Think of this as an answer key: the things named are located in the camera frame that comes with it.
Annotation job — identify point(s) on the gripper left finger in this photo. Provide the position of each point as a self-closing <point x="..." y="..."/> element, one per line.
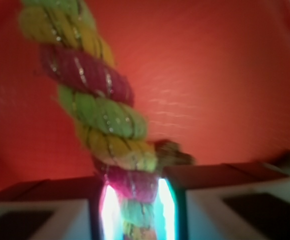
<point x="59" y="209"/>

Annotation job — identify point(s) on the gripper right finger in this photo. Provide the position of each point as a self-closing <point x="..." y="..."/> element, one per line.
<point x="228" y="201"/>

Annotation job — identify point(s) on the brown rock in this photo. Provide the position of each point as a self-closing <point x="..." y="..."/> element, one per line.
<point x="169" y="154"/>

